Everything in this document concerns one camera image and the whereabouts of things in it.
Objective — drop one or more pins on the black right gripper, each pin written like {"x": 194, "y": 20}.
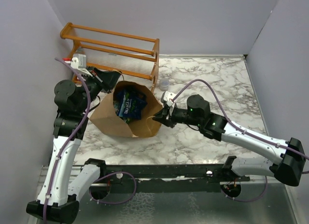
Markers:
{"x": 165, "y": 116}

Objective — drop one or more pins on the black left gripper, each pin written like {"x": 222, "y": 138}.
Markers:
{"x": 107, "y": 80}

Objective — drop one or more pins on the blue green chips bag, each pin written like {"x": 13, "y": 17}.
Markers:
{"x": 130, "y": 102}

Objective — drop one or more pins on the brown paper bag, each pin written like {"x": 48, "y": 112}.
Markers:
{"x": 105, "y": 119}

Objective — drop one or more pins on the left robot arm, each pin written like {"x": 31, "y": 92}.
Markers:
{"x": 58, "y": 200}

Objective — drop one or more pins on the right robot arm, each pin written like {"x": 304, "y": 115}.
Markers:
{"x": 283, "y": 160}

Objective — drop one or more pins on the green snack packet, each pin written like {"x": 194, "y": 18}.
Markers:
{"x": 127, "y": 119}

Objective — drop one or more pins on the small clear plastic jar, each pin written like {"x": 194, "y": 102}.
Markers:
{"x": 164, "y": 84}

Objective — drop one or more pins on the orange wooden shelf rack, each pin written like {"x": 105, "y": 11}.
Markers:
{"x": 108, "y": 55}

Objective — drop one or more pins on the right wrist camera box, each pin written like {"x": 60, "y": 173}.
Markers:
{"x": 167, "y": 98}

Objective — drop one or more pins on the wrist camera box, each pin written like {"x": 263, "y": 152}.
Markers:
{"x": 167, "y": 98}
{"x": 78, "y": 61}

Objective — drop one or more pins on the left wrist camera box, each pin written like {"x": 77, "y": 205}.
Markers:
{"x": 78, "y": 61}

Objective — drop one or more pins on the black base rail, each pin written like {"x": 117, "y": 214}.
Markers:
{"x": 125, "y": 179}

